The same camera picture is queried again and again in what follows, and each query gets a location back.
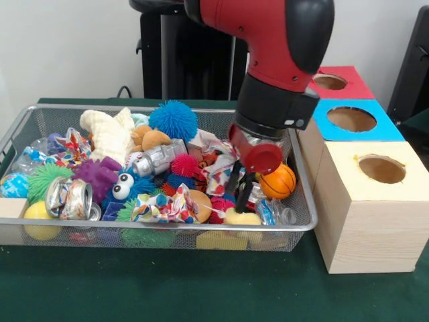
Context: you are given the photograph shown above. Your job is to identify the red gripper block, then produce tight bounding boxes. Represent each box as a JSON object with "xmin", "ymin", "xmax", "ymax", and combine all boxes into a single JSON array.
[{"xmin": 227, "ymin": 122, "xmax": 284, "ymax": 215}]

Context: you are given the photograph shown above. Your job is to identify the dark green side tablecloth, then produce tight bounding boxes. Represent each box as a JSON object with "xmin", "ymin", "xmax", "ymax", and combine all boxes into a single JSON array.
[{"xmin": 398, "ymin": 109, "xmax": 429, "ymax": 162}]

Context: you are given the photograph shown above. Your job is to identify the blue globe ball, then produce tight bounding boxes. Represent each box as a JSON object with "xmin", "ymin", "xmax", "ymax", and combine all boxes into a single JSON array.
[{"xmin": 0, "ymin": 172, "xmax": 29, "ymax": 199}]

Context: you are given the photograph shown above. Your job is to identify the black upright panel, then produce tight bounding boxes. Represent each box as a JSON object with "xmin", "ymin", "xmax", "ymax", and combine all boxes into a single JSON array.
[{"xmin": 385, "ymin": 5, "xmax": 429, "ymax": 125}]

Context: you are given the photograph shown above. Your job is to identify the blue spiky rubber ball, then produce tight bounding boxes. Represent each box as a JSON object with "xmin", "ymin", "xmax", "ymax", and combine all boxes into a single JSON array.
[{"xmin": 148, "ymin": 99, "xmax": 199, "ymax": 140}]

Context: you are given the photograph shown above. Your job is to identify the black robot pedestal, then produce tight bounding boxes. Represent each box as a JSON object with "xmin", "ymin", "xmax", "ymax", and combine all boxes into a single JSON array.
[{"xmin": 129, "ymin": 0, "xmax": 249, "ymax": 101}]

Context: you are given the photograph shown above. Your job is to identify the cream waffle cloth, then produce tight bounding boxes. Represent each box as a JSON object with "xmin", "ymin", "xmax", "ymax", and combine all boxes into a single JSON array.
[{"xmin": 79, "ymin": 107, "xmax": 135, "ymax": 162}]

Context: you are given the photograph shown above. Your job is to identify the green spiky rubber ball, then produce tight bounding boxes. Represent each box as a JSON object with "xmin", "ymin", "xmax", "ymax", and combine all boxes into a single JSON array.
[{"xmin": 25, "ymin": 163, "xmax": 74, "ymax": 205}]

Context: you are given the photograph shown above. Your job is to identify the orange toy basketball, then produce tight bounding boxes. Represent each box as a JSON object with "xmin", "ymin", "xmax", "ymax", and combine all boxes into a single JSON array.
[{"xmin": 258, "ymin": 163, "xmax": 298, "ymax": 201}]

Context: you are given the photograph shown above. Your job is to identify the wooden box with three holes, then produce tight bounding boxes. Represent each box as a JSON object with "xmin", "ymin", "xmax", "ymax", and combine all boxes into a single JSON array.
[{"xmin": 294, "ymin": 66, "xmax": 429, "ymax": 274}]

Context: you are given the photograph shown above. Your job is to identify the yellow ball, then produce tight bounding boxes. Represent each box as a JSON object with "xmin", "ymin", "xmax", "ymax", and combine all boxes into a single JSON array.
[{"xmin": 21, "ymin": 200, "xmax": 63, "ymax": 242}]

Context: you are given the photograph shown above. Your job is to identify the silver toy robot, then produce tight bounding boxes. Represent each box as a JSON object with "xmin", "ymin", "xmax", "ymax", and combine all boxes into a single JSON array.
[{"xmin": 131, "ymin": 138, "xmax": 188, "ymax": 176}]

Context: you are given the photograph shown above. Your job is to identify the purple knobby rubber ball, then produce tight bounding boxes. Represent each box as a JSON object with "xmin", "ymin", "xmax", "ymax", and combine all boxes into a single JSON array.
[{"xmin": 70, "ymin": 156, "xmax": 122, "ymax": 205}]

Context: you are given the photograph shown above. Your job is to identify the crushed silver drink can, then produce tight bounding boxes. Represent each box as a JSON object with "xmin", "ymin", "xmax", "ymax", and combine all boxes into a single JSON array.
[{"xmin": 43, "ymin": 176, "xmax": 101, "ymax": 221}]

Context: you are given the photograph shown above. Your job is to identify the wire mesh bin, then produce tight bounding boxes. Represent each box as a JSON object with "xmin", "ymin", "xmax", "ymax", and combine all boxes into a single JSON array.
[{"xmin": 0, "ymin": 103, "xmax": 318, "ymax": 253}]

